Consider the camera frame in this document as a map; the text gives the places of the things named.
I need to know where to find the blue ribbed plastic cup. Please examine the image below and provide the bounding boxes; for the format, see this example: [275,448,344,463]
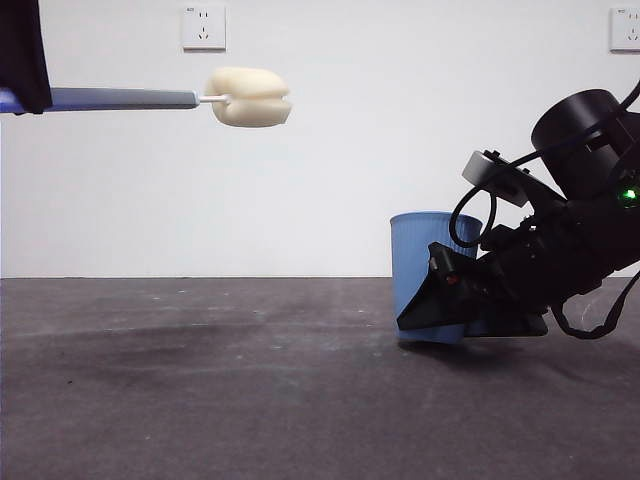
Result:
[389,211,490,345]

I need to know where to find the grey-handled sponge cup brush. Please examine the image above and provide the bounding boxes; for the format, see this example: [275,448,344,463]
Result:
[0,66,292,130]

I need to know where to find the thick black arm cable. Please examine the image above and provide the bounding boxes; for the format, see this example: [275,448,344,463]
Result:
[548,269,640,342]

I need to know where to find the thin black camera cable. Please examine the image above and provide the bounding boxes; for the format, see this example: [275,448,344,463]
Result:
[448,124,601,249]

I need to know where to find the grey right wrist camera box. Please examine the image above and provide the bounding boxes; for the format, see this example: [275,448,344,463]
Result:
[461,149,539,209]

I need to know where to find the white wall socket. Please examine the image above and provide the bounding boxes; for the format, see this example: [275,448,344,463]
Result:
[181,4,227,52]
[608,6,640,54]

